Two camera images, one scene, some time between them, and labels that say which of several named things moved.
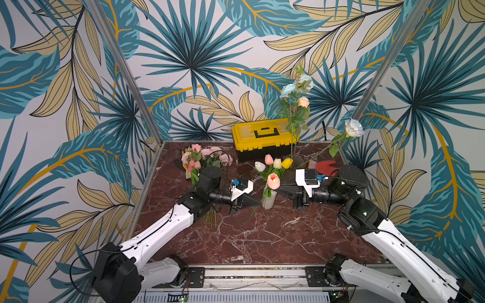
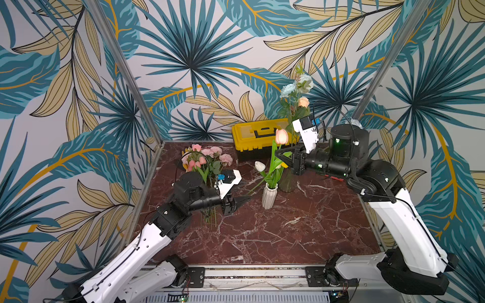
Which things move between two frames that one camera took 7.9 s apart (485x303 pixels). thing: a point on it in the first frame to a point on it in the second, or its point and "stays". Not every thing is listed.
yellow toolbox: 254,139 stays
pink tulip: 273,182 to 204,173
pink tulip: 193,167 stays
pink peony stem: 184,159 stays
